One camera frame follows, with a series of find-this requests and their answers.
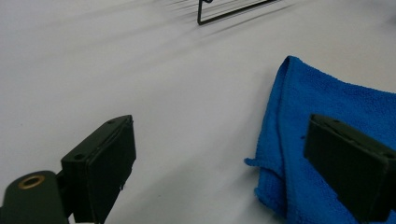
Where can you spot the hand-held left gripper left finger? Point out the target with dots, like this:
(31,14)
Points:
(99,168)

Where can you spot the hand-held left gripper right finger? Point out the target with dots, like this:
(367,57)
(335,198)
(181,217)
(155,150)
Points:
(348,161)

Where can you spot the blue towel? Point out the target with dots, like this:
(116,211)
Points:
(323,96)

